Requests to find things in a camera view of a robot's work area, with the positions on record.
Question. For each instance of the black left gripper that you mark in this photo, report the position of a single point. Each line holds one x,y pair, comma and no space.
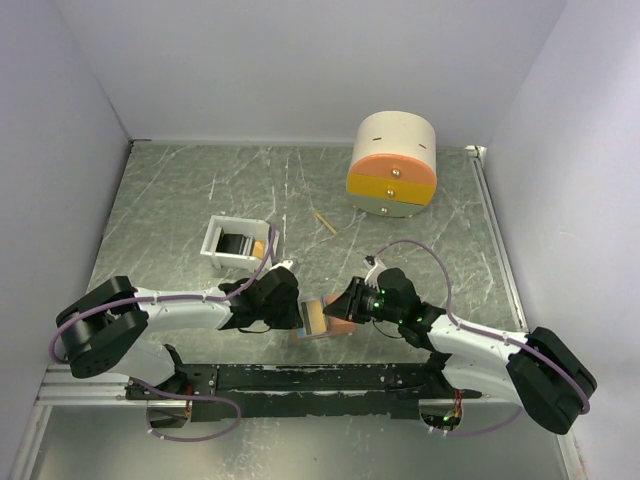
292,318

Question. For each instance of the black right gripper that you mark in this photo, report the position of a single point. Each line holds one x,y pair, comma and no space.
348,306

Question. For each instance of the gold striped card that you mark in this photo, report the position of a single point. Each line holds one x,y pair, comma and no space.
314,321

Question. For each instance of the pink leather card holder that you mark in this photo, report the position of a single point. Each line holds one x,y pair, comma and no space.
336,326

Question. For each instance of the white card storage box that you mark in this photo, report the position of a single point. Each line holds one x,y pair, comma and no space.
222,241

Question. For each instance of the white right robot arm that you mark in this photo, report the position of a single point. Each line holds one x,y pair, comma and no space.
535,371

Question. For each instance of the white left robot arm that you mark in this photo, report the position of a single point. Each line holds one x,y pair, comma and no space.
106,330

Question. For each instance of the gold card stack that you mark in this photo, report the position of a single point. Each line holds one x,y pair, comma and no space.
258,249

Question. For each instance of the white card stack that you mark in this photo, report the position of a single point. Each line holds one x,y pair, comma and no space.
246,245

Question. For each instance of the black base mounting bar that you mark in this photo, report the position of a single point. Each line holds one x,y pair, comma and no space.
287,391

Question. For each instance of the small wooden stick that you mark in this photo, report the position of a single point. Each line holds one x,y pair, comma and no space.
325,223

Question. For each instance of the round white drawer cabinet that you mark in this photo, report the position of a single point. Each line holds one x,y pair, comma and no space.
393,171

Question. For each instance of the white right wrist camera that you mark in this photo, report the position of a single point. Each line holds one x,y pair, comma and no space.
375,268

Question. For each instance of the aluminium right side rail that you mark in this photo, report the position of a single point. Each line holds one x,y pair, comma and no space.
476,154

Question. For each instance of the aluminium rail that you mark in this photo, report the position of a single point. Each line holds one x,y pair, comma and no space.
60,388
476,154

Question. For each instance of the aluminium front rail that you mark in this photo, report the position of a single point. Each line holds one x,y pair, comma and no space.
60,388

